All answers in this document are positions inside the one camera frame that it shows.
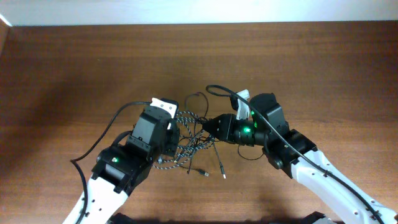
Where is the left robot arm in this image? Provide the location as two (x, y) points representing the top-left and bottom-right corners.
(64, 102), (180, 223)

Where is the black white braided cable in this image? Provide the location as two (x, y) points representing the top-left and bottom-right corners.
(152, 110), (215, 170)

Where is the thin black cable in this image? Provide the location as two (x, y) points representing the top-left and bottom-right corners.
(174, 91), (227, 180)

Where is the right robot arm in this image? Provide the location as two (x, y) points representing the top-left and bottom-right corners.
(203, 93), (397, 223)

